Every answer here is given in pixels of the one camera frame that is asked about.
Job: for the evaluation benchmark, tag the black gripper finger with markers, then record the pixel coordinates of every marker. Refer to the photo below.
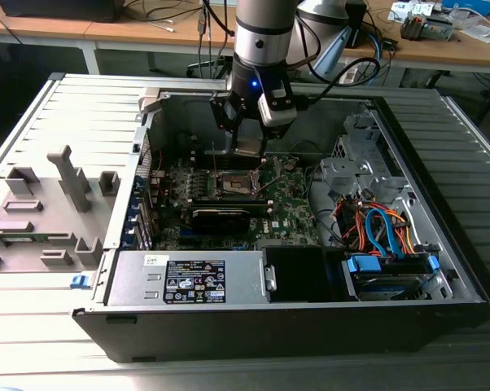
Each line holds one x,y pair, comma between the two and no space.
234,138
265,140

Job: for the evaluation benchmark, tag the silver CPU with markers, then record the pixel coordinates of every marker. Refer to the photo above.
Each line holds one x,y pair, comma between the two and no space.
249,150

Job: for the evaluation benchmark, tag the metal locking lever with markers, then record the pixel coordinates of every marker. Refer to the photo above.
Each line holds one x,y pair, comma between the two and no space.
269,181
215,156

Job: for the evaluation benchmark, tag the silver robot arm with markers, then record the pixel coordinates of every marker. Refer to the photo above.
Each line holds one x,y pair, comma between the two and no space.
261,32

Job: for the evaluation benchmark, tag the CPU socket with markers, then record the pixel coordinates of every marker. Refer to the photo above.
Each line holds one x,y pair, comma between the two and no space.
234,185

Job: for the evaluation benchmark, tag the green motherboard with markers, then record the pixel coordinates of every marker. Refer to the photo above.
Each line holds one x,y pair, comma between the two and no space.
285,203

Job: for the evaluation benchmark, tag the black graphics card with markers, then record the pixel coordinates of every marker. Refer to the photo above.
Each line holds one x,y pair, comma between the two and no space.
220,222

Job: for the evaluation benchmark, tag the metal drive cage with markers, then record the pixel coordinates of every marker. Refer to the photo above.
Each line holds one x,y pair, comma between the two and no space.
346,169

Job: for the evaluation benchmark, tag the black stand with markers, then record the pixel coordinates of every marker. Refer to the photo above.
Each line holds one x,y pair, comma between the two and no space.
357,24

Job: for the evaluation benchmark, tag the hard disk blue carrier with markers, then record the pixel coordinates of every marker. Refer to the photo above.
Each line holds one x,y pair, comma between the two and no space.
367,266

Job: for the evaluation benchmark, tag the copper heat sink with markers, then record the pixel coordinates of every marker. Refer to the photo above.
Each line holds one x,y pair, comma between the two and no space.
412,26

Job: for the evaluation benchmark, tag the silver power supply unit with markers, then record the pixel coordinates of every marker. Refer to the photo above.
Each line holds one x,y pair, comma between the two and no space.
127,281

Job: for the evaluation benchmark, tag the wooden desk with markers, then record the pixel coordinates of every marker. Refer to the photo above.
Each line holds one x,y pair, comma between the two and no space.
45,30
432,51

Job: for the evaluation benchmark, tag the grey parts rack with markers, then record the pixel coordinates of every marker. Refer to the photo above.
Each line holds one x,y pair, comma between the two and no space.
53,203

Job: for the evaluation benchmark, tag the black PC case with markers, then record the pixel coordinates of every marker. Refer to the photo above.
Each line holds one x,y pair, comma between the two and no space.
269,334

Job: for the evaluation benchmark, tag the black box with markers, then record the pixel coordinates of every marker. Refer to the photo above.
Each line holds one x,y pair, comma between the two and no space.
58,10

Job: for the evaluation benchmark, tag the metal drive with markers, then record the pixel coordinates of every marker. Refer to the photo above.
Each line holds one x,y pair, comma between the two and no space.
439,28

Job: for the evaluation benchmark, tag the blue case latch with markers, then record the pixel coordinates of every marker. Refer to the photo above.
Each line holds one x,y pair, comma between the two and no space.
80,282

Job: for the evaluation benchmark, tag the green RAM stick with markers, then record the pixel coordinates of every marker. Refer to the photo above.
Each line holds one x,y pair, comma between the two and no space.
21,239

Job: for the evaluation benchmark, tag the blue box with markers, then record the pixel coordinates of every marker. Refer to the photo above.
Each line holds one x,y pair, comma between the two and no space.
469,5

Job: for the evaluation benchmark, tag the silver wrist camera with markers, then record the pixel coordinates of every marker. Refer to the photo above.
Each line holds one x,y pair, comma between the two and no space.
277,116

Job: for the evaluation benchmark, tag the small grey wrist camera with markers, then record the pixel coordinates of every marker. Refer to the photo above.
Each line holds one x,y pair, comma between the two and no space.
228,110

